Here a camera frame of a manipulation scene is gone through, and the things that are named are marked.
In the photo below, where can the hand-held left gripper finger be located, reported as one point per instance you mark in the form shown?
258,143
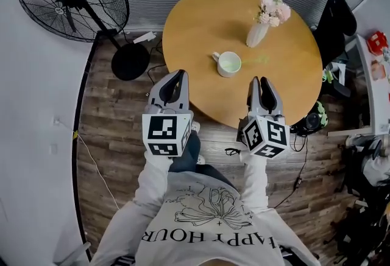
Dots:
184,97
156,92

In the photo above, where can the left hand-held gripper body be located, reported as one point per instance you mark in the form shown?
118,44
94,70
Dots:
161,128

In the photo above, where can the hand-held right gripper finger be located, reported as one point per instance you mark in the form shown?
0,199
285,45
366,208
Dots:
253,97
275,103

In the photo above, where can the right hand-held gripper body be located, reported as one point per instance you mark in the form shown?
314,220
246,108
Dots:
277,135

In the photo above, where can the green artificial flower stem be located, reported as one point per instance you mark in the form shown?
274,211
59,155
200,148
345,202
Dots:
259,60

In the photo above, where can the white mug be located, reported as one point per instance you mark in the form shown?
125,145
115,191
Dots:
225,71

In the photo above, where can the person's right forearm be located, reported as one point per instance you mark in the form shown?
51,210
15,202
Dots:
254,179

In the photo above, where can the person's left forearm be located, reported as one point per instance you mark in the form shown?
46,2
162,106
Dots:
153,179

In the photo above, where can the round wooden table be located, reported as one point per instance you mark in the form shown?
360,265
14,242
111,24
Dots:
283,82

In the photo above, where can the person's left white shoe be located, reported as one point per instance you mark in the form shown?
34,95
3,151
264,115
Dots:
195,126

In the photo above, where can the person's white shoe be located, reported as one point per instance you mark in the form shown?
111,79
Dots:
200,160
195,126

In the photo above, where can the person's left leg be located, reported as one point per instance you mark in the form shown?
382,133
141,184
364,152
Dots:
187,155

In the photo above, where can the black round device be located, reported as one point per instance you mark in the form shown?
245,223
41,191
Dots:
314,120

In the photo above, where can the person's right white shoe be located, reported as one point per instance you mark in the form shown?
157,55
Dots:
200,160

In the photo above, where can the white power strip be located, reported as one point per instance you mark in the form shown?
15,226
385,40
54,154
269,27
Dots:
144,37

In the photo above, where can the white ribbed vase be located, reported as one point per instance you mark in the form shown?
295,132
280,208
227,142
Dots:
256,36

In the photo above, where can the yellow tape piece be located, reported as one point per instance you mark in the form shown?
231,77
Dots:
75,134

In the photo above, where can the pink flower bouquet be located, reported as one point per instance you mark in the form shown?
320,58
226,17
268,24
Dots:
272,10

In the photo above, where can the black office chair with headrest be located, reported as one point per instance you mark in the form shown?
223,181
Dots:
330,33

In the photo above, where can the black swivel chair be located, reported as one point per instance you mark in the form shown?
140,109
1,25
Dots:
356,179

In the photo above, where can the white desk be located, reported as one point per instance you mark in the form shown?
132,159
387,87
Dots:
376,100

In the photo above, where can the person's torso in printed sweatshirt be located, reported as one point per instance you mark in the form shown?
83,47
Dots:
198,228

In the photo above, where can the pink gift box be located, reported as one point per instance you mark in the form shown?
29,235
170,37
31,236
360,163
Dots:
378,69

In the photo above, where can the red ornament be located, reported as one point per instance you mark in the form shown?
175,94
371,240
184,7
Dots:
377,42

